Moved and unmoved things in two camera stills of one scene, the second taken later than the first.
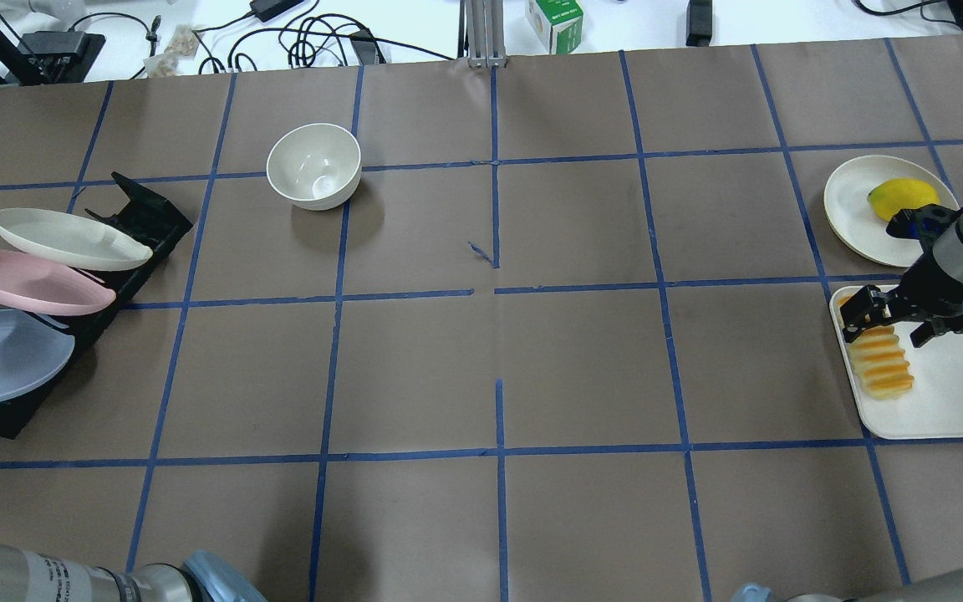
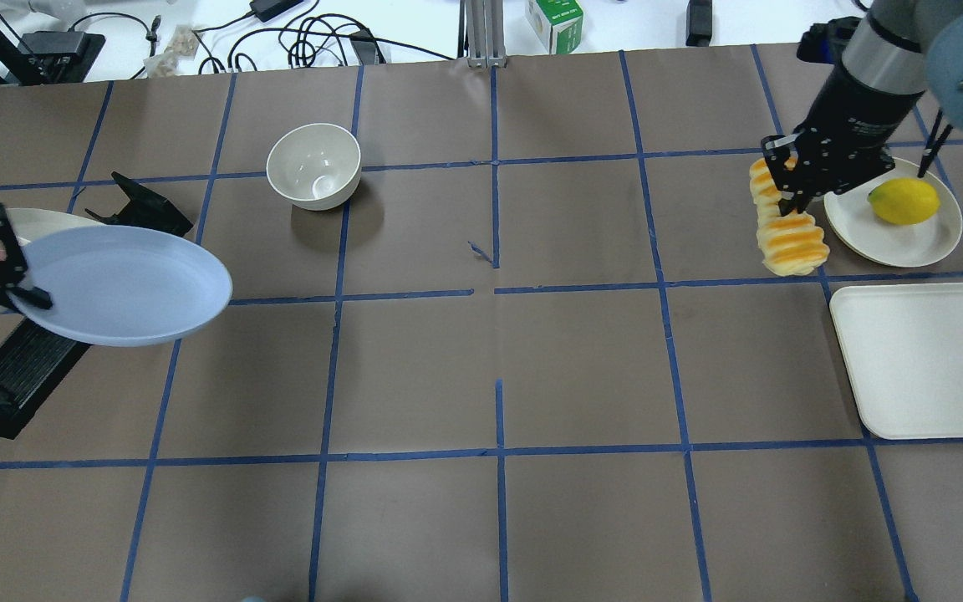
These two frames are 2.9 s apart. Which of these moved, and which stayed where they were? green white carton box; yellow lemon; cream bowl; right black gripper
Moved: right black gripper
Stayed: cream bowl; green white carton box; yellow lemon
